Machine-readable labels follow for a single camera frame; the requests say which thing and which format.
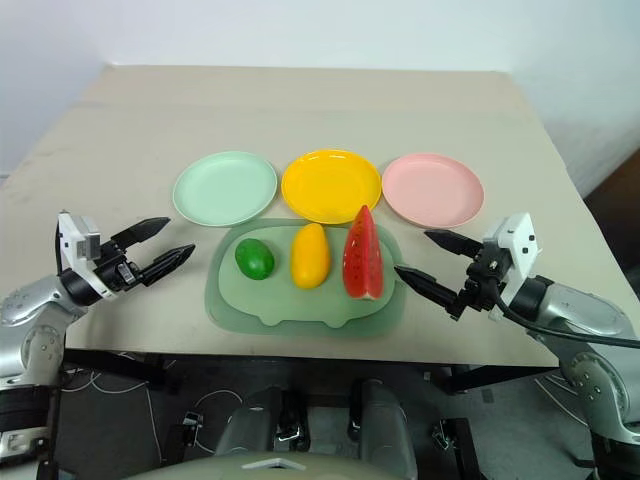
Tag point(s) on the pink plate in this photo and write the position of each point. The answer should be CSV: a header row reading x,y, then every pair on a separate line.
x,y
432,190

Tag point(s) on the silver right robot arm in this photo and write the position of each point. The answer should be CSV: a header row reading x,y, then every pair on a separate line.
x,y
585,325

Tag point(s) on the yellow mango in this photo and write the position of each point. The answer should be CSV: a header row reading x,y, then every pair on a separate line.
x,y
310,257

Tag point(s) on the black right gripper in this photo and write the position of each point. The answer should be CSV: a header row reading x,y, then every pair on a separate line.
x,y
477,282

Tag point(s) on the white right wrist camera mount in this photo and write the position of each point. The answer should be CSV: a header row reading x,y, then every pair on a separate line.
x,y
519,247

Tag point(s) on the grey robot torso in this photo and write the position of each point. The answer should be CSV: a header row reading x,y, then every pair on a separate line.
x,y
270,465

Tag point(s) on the green avocado toy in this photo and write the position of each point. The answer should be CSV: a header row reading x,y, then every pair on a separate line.
x,y
255,259

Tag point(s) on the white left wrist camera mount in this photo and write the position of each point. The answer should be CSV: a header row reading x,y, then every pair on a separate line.
x,y
75,239

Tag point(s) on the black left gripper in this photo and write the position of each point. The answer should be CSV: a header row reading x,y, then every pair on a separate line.
x,y
114,265

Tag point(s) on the red watermelon slice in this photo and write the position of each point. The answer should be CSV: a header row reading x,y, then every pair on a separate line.
x,y
363,260

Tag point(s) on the light green plate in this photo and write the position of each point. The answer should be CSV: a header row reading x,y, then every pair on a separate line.
x,y
225,188

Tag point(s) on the green translucent tray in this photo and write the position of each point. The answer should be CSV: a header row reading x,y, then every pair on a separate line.
x,y
260,310

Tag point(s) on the yellow plate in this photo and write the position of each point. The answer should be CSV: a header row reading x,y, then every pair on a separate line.
x,y
330,185

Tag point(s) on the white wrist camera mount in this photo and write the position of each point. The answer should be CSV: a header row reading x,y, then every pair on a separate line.
x,y
75,239
519,247

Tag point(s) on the grey robot leg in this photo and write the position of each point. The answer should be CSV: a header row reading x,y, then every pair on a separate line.
x,y
250,425
385,425

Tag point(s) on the grey robot right leg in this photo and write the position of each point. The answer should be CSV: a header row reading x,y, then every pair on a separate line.
x,y
385,425

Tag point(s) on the grey robot left leg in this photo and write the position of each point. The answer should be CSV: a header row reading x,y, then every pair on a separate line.
x,y
250,425

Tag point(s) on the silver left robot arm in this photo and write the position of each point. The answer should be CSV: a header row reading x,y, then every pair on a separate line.
x,y
35,320

